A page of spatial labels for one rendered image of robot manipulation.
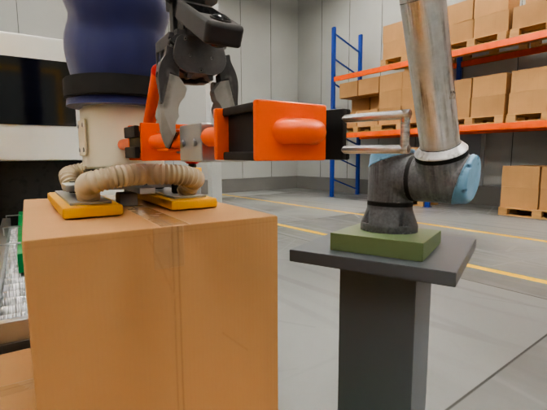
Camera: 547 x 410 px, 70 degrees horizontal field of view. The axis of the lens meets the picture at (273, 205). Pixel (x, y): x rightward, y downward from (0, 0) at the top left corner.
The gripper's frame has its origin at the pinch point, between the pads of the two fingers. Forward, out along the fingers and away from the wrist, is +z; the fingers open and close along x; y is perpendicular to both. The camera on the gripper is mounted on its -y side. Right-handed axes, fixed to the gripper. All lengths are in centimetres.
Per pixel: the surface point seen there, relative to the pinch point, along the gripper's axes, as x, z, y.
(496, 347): -193, 107, 57
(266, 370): -15.9, 42.6, 9.6
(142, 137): 4.5, -0.8, 12.4
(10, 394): 26, 53, 47
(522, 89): -695, -106, 295
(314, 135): -0.3, 0.4, -24.2
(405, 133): -7.6, 0.3, -27.6
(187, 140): 3.4, 0.1, -4.3
